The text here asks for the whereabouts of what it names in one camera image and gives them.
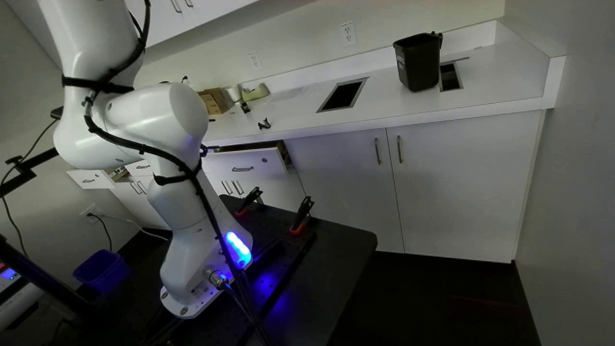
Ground white drawer with wooden interior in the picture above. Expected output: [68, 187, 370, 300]
[203, 141, 295, 181]

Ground white cabinet door below drawer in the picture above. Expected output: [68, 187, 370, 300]
[231, 173, 310, 218]

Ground white drawer with lock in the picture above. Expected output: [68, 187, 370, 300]
[122, 160, 160, 185]

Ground white drawer with label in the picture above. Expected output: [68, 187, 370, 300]
[66, 168, 116, 193]

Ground narrow white cabinet door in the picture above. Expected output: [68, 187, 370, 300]
[285, 127, 408, 256]

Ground red black clamp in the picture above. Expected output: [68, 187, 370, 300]
[233, 187, 266, 220]
[291, 195, 318, 237]

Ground large rectangular counter opening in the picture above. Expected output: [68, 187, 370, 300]
[316, 77, 370, 116]

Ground black robot table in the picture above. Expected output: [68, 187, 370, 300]
[95, 195, 381, 346]

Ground yellow-green folder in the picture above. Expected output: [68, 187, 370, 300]
[247, 83, 274, 102]

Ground black landfill bin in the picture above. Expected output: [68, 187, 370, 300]
[393, 31, 447, 95]

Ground wide white cabinet door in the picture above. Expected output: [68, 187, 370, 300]
[387, 110, 549, 266]

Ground blue floor bin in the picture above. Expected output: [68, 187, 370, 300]
[72, 248, 133, 296]

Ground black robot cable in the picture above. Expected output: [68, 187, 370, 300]
[62, 0, 272, 346]

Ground white wall outlet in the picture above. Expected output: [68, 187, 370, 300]
[339, 23, 358, 47]

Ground white wall cabinets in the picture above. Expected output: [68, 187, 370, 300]
[7, 0, 258, 50]

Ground black camera stand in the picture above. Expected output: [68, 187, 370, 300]
[0, 104, 99, 323]

